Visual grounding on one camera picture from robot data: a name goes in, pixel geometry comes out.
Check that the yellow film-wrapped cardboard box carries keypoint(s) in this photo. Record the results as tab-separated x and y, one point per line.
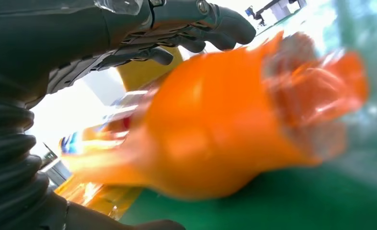
137	73

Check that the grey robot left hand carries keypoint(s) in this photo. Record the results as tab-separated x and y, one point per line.
64	35

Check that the orange plastic bottle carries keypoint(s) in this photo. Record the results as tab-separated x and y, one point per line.
207	127

